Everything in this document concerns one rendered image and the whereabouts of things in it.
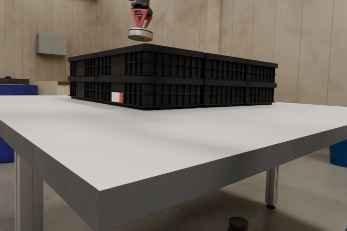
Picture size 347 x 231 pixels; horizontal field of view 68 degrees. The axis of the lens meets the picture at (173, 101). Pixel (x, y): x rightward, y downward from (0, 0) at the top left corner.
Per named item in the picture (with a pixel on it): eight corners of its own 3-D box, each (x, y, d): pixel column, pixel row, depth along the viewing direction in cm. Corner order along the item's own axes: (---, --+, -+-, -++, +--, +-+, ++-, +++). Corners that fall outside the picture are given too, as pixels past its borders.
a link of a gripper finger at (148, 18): (130, 29, 106) (132, 6, 106) (136, 34, 113) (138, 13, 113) (146, 29, 105) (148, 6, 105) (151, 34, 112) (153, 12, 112)
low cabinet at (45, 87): (92, 106, 871) (92, 82, 867) (125, 112, 713) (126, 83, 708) (33, 108, 751) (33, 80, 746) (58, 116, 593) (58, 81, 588)
